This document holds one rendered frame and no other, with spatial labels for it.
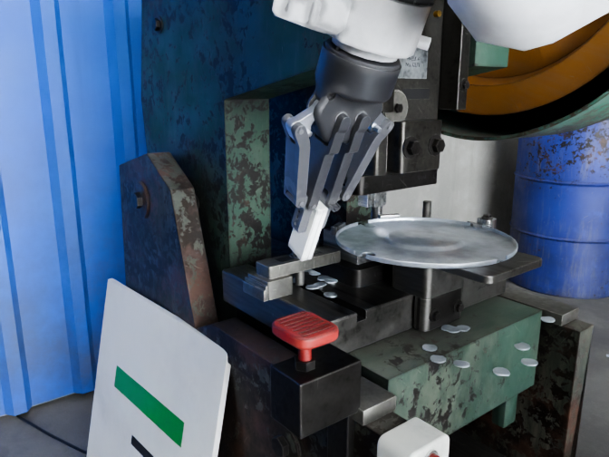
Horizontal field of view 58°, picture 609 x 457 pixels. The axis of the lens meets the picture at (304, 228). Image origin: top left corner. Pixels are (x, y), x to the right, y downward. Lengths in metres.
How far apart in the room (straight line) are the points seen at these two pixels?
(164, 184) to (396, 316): 0.50
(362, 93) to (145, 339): 0.86
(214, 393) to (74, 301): 1.02
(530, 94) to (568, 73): 0.08
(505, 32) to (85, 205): 1.66
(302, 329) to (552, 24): 0.40
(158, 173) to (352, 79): 0.67
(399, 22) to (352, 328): 0.48
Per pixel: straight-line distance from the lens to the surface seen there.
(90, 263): 1.98
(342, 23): 0.49
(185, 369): 1.11
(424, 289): 0.89
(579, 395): 1.16
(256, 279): 0.89
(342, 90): 0.51
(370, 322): 0.85
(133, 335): 1.28
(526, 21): 0.40
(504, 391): 1.05
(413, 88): 0.94
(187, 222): 1.07
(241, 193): 1.04
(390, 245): 0.90
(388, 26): 0.49
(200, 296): 1.08
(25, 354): 2.02
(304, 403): 0.66
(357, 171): 0.59
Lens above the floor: 1.02
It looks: 14 degrees down
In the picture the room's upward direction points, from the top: straight up
